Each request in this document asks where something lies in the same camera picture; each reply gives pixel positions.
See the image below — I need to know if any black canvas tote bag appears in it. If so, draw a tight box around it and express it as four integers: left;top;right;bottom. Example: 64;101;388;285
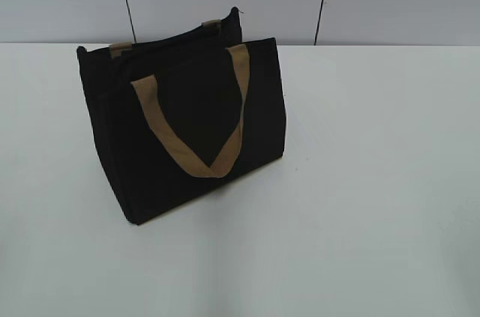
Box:
76;8;287;225

